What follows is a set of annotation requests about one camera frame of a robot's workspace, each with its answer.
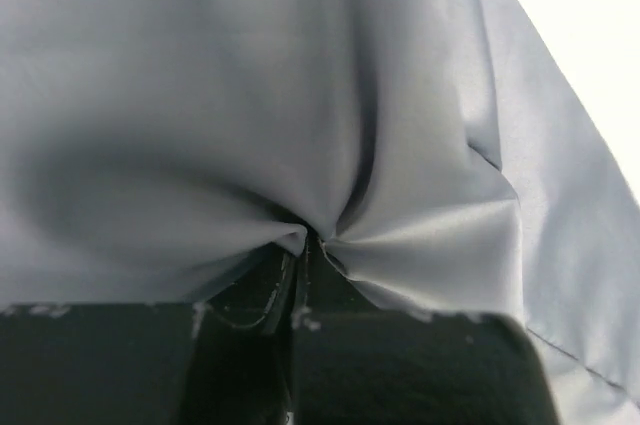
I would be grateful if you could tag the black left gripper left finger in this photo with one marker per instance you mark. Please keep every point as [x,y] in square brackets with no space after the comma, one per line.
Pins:
[209,362]

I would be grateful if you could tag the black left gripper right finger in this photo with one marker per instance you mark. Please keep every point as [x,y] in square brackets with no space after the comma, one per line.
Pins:
[355,363]

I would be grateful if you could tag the grey pillowcase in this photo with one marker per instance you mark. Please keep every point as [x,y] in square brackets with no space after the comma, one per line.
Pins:
[151,149]

